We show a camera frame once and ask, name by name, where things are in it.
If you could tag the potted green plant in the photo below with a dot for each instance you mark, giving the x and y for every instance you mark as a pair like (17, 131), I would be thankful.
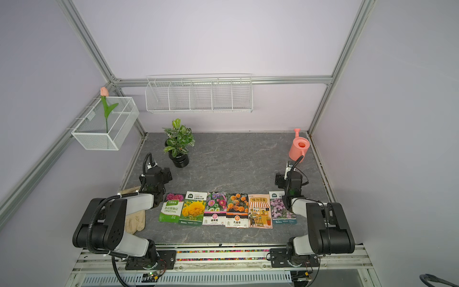
(179, 139)

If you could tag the orange seed packet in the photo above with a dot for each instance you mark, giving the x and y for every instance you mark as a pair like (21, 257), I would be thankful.
(237, 215)

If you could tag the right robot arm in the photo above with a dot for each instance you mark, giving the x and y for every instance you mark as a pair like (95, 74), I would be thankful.
(328, 228)

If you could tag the purple flowers seed packet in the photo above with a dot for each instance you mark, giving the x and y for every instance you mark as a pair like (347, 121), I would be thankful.
(279, 213)

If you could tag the white mesh basket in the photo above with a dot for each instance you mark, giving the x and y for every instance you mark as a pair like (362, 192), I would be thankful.
(90, 132)

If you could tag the white seed packet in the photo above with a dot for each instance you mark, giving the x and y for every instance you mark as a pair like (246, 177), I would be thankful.
(260, 211)

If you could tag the pink watering can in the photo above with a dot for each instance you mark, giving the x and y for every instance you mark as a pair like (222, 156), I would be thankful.
(299, 147)

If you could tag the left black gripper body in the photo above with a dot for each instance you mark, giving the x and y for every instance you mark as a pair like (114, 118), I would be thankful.
(167, 177)

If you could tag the white wire wall shelf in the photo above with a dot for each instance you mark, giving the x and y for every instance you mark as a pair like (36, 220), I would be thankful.
(199, 93)

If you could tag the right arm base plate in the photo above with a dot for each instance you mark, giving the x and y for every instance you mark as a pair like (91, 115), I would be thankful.
(287, 258)

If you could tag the green seed packet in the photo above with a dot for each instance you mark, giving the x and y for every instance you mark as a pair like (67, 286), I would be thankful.
(171, 208)

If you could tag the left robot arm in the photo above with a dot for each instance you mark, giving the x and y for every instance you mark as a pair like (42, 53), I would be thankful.
(101, 229)

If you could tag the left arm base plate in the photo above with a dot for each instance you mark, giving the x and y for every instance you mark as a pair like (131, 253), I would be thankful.
(162, 260)

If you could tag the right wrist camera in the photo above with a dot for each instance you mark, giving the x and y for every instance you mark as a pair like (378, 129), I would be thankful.
(288, 168)

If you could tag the aluminium front rail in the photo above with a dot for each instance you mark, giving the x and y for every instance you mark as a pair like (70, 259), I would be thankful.
(240, 264)

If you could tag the artificial pink tulip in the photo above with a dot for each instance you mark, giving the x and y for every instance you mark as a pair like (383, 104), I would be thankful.
(104, 94)

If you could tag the beige work glove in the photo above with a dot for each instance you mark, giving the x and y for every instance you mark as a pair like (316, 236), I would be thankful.
(136, 220)

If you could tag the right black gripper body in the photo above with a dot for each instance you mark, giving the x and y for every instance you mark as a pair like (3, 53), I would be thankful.
(280, 178)

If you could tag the marigold seed packet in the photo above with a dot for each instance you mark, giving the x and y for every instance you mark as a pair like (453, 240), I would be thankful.
(192, 212)

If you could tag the pink bordered seed packet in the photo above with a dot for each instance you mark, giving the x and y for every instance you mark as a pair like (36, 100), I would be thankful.
(215, 209)

